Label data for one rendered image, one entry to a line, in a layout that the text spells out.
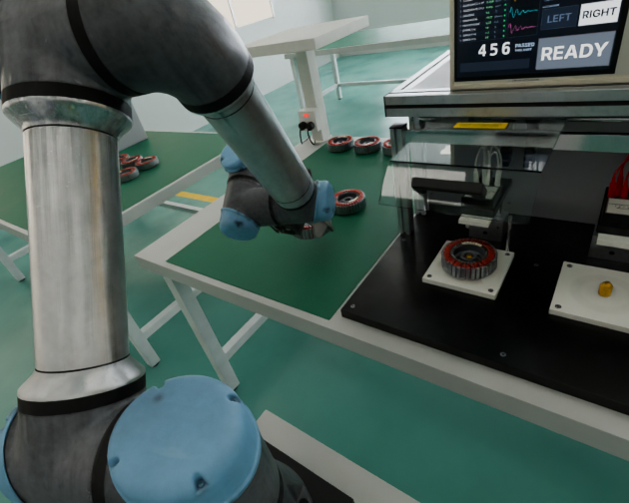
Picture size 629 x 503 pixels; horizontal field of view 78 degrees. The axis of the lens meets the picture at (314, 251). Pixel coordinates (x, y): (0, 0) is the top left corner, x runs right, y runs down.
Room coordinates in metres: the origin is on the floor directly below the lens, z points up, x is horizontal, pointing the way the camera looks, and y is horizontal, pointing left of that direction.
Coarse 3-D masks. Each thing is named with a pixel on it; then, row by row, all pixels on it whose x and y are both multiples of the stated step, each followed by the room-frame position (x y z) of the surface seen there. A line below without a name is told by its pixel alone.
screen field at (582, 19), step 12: (612, 0) 0.62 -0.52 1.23; (552, 12) 0.67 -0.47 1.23; (564, 12) 0.66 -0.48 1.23; (576, 12) 0.65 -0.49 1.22; (588, 12) 0.64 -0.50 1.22; (600, 12) 0.63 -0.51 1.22; (612, 12) 0.62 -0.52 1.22; (552, 24) 0.67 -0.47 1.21; (564, 24) 0.66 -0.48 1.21; (576, 24) 0.65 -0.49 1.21; (588, 24) 0.64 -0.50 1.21
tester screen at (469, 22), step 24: (480, 0) 0.75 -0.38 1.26; (504, 0) 0.72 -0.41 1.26; (528, 0) 0.70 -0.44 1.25; (552, 0) 0.67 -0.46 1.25; (576, 0) 0.65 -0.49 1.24; (600, 0) 0.63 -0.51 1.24; (480, 24) 0.75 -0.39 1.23; (504, 24) 0.72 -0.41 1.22; (528, 24) 0.70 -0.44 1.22; (600, 24) 0.63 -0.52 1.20; (528, 48) 0.69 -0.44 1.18; (480, 72) 0.75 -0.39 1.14; (504, 72) 0.72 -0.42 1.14; (528, 72) 0.69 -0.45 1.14
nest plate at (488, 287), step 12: (504, 252) 0.64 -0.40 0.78; (432, 264) 0.66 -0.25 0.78; (504, 264) 0.61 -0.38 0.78; (432, 276) 0.63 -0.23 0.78; (444, 276) 0.62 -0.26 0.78; (492, 276) 0.58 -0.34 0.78; (504, 276) 0.58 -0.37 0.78; (456, 288) 0.58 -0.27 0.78; (468, 288) 0.57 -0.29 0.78; (480, 288) 0.56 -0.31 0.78; (492, 288) 0.55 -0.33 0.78
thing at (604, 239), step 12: (612, 204) 0.54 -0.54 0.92; (624, 204) 0.53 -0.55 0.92; (600, 216) 0.55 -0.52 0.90; (612, 216) 0.51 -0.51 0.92; (624, 216) 0.50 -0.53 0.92; (600, 228) 0.52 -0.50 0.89; (612, 228) 0.51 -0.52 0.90; (624, 228) 0.50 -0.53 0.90; (600, 240) 0.50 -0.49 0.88; (612, 240) 0.50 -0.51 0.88; (624, 240) 0.49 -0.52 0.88
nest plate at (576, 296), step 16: (560, 272) 0.55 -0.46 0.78; (576, 272) 0.54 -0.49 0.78; (592, 272) 0.52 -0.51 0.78; (608, 272) 0.51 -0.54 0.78; (624, 272) 0.50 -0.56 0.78; (560, 288) 0.51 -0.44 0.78; (576, 288) 0.50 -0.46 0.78; (592, 288) 0.49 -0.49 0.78; (624, 288) 0.47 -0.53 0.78; (560, 304) 0.47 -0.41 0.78; (576, 304) 0.46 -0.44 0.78; (592, 304) 0.45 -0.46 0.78; (608, 304) 0.44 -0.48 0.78; (624, 304) 0.43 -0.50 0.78; (592, 320) 0.42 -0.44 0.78; (608, 320) 0.41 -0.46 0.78; (624, 320) 0.40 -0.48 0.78
